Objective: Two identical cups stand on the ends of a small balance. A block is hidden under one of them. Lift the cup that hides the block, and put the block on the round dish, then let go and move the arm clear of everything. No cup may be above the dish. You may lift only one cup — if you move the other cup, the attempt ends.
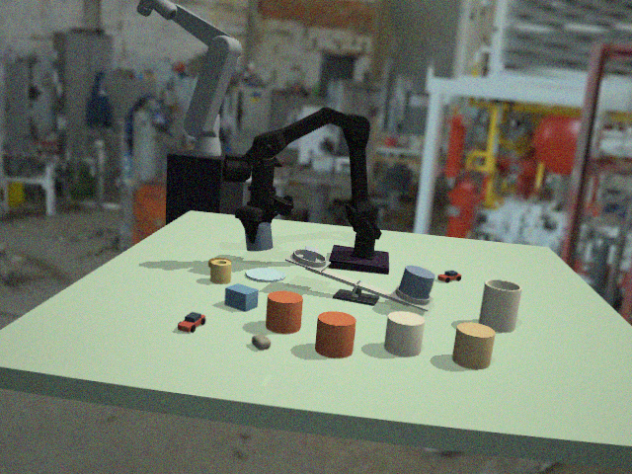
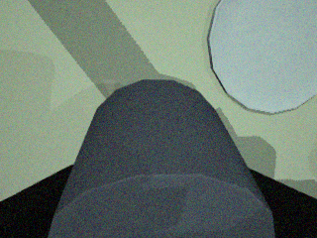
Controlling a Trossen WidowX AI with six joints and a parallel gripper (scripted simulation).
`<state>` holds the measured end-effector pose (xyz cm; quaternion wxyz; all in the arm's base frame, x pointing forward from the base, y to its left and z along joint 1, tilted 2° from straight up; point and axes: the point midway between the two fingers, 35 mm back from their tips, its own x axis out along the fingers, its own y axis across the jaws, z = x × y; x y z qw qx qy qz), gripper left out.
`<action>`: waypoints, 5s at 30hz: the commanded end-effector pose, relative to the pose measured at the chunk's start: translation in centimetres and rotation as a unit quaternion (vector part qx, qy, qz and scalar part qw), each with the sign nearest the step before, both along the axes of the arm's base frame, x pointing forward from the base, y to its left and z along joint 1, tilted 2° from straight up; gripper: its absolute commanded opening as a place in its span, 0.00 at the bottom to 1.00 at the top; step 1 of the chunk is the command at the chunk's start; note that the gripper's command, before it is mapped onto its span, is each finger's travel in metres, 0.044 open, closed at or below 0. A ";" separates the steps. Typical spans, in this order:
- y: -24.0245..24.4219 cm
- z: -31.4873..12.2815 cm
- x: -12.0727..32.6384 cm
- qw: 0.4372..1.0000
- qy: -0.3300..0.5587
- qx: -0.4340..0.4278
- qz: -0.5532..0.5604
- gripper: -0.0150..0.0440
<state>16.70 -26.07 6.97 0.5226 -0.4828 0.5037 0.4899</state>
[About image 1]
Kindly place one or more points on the brown cylinder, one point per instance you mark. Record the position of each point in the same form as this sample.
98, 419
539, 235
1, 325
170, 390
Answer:
473, 345
284, 311
335, 334

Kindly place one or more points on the blue rectangular block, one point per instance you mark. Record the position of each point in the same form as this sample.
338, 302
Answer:
241, 297

